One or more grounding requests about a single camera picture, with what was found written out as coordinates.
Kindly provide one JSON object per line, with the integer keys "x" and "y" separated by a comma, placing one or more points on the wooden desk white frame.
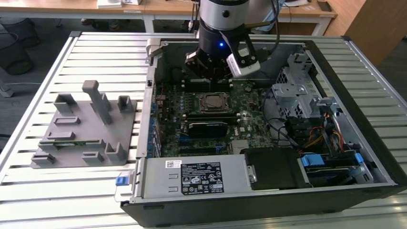
{"x": 62, "y": 10}

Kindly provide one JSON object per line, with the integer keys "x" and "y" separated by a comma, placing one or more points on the black open PC case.
{"x": 221, "y": 210}

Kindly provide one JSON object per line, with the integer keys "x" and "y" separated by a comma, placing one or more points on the silver ribbed chipset heatsink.
{"x": 238, "y": 146}

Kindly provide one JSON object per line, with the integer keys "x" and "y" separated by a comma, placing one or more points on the black waste bin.
{"x": 16, "y": 57}
{"x": 25, "y": 26}

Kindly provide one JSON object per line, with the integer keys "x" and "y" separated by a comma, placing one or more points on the black disk drive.
{"x": 329, "y": 177}

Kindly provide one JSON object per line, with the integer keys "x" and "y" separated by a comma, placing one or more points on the green RAM stick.
{"x": 78, "y": 143}

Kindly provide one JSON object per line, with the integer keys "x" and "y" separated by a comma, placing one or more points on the black plastic cover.
{"x": 273, "y": 169}

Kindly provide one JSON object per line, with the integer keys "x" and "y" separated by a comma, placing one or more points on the small boxy wrist camera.
{"x": 192, "y": 60}

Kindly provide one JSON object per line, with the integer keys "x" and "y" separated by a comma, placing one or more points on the green motherboard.
{"x": 253, "y": 128}

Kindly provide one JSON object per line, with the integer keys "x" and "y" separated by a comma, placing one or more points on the white book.
{"x": 109, "y": 4}

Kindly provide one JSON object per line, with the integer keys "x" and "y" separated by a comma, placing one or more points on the CPU socket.
{"x": 198, "y": 103}

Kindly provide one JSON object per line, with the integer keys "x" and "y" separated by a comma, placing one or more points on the perforated metal disk bay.
{"x": 286, "y": 95}

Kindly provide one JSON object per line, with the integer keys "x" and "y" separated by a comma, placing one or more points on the seated person's legs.
{"x": 120, "y": 25}

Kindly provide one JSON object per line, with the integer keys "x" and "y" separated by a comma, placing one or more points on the black graphics card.
{"x": 206, "y": 130}

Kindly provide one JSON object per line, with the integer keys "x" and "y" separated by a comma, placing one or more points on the small white device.
{"x": 130, "y": 2}

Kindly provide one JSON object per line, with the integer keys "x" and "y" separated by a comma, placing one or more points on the hard disk in blue carrier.
{"x": 312, "y": 161}

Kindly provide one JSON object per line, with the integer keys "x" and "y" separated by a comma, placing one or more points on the grey parts rack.
{"x": 94, "y": 128}

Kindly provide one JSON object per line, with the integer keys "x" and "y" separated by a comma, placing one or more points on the white wrist camera black face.
{"x": 244, "y": 68}

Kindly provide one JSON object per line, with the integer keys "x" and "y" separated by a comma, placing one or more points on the silver power supply box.
{"x": 152, "y": 181}

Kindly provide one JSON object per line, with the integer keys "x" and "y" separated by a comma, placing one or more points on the white stand foot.
{"x": 5, "y": 89}

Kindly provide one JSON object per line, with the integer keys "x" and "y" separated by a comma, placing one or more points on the silver metal bracket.
{"x": 325, "y": 102}

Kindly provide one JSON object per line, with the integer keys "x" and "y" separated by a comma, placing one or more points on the black RAM slot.
{"x": 194, "y": 84}
{"x": 209, "y": 114}
{"x": 194, "y": 81}
{"x": 209, "y": 121}
{"x": 209, "y": 117}

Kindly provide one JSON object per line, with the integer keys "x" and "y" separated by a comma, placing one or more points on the black expansion slot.
{"x": 196, "y": 151}

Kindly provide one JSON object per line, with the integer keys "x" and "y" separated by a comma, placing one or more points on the blue plastic latch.
{"x": 121, "y": 181}

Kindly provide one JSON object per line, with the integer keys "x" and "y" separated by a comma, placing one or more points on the wooden cabinet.
{"x": 375, "y": 23}

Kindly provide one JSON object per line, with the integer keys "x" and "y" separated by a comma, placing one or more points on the dark phone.
{"x": 324, "y": 6}

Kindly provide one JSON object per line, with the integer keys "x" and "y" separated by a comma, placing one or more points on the blue expansion slot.
{"x": 184, "y": 138}

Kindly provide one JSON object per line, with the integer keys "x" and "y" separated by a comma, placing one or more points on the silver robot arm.
{"x": 218, "y": 14}

